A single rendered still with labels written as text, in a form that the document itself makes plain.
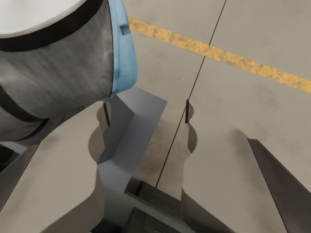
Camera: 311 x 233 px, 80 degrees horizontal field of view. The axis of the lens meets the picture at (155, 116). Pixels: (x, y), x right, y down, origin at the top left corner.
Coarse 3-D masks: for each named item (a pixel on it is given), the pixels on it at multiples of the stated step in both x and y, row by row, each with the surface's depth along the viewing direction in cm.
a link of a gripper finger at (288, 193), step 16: (256, 144) 7; (272, 160) 7; (272, 176) 6; (288, 176) 6; (272, 192) 6; (288, 192) 6; (304, 192) 6; (288, 208) 5; (304, 208) 5; (288, 224) 5; (304, 224) 5
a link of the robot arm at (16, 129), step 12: (0, 96) 18; (0, 108) 19; (12, 108) 19; (0, 120) 20; (12, 120) 20; (24, 120) 21; (36, 120) 22; (0, 132) 22; (12, 132) 25; (24, 132) 27
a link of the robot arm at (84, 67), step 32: (0, 0) 13; (32, 0) 13; (64, 0) 14; (96, 0) 16; (0, 32) 14; (32, 32) 14; (64, 32) 15; (96, 32) 17; (128, 32) 19; (0, 64) 17; (32, 64) 16; (64, 64) 17; (96, 64) 18; (128, 64) 19; (32, 96) 19; (64, 96) 20; (96, 96) 22
